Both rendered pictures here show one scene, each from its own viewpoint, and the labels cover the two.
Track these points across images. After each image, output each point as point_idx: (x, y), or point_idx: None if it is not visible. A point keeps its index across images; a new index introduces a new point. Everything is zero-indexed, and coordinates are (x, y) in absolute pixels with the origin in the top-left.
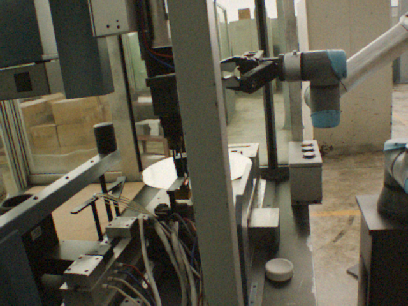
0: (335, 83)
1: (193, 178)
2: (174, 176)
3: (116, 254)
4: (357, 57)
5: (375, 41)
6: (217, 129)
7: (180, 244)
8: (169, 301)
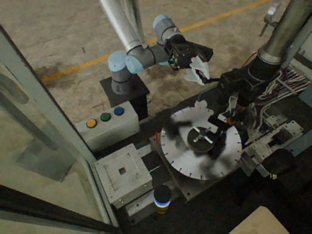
0: None
1: None
2: (220, 141)
3: (270, 136)
4: (128, 23)
5: (119, 8)
6: None
7: (249, 106)
8: (247, 125)
